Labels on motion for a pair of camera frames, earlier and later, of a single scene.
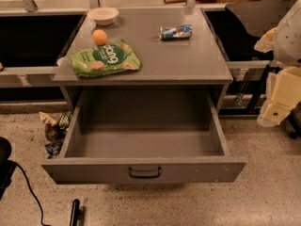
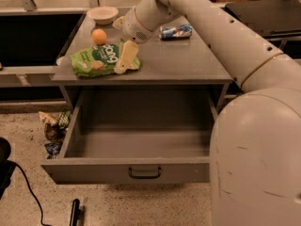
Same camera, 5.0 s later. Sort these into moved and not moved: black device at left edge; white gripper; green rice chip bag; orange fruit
Moved: white gripper
Not moved: green rice chip bag; orange fruit; black device at left edge
